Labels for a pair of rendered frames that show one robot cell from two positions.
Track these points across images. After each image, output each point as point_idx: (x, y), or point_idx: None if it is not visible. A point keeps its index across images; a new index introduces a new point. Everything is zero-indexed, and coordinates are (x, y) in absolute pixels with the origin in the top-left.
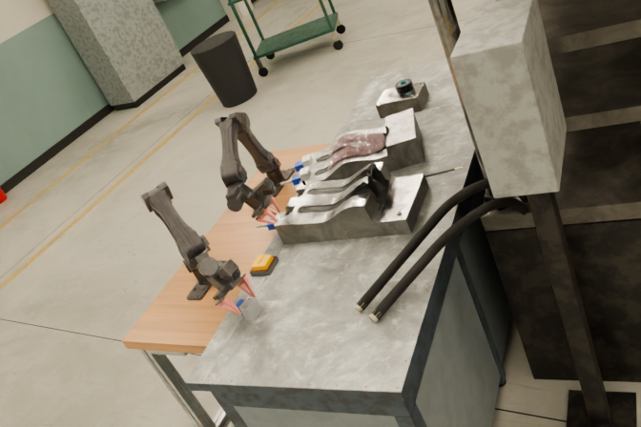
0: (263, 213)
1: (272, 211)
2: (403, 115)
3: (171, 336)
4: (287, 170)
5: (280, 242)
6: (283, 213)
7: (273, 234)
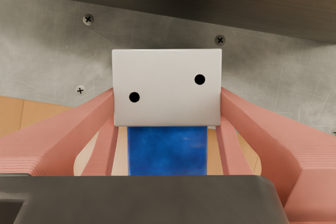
0: (327, 222)
1: (103, 170)
2: None
3: None
4: None
5: (308, 70)
6: (148, 55)
7: (212, 144)
